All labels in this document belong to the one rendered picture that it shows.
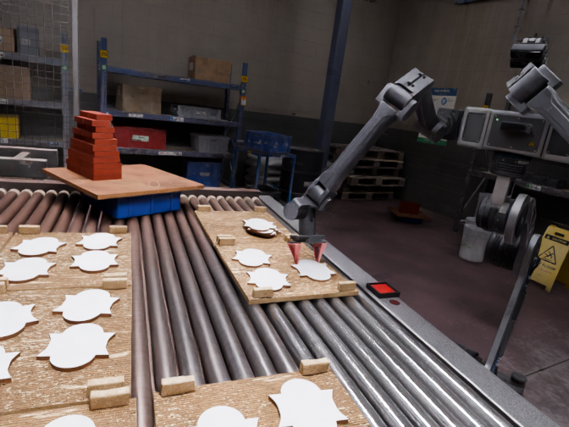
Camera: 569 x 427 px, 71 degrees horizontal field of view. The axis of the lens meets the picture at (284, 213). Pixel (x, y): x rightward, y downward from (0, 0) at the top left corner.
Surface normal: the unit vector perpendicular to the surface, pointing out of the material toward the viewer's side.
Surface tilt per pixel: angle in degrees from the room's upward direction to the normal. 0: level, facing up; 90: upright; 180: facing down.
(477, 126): 90
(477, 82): 90
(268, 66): 90
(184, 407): 0
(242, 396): 0
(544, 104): 88
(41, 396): 0
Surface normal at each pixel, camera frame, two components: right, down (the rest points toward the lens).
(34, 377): 0.13, -0.96
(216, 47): 0.48, 0.29
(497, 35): -0.87, 0.02
